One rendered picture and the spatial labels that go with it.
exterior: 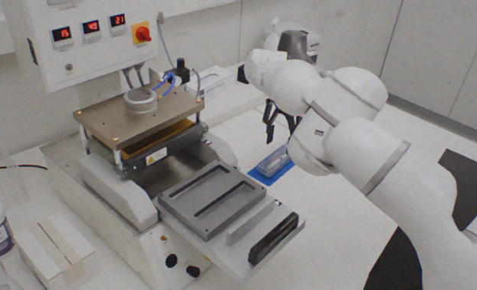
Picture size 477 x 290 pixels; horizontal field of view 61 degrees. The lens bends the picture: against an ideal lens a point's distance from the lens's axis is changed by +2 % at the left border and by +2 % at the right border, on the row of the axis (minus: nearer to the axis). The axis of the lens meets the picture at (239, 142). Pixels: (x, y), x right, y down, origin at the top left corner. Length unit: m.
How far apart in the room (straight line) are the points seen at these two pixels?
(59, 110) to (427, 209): 1.29
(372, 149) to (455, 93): 2.71
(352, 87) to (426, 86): 2.68
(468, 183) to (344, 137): 0.49
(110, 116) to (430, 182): 0.71
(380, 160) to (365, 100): 0.13
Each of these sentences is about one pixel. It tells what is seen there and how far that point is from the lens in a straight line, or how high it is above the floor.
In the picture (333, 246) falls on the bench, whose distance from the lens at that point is 1.21.
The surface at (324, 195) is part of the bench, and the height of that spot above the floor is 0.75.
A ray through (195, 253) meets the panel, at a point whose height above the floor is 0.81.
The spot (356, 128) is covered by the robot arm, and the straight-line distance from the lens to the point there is 0.65.
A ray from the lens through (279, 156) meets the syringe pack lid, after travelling 1.40.
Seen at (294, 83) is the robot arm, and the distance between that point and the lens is 0.77.
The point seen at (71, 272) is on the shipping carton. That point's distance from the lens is 1.07.
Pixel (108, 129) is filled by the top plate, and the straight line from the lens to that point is 0.97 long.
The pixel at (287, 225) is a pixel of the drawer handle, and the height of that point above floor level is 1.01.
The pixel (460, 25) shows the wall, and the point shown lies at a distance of 3.21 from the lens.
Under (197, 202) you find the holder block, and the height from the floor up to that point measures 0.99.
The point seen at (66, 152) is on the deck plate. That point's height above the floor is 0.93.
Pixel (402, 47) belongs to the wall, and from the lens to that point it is 3.40.
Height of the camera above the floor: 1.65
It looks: 36 degrees down
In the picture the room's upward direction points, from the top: 4 degrees clockwise
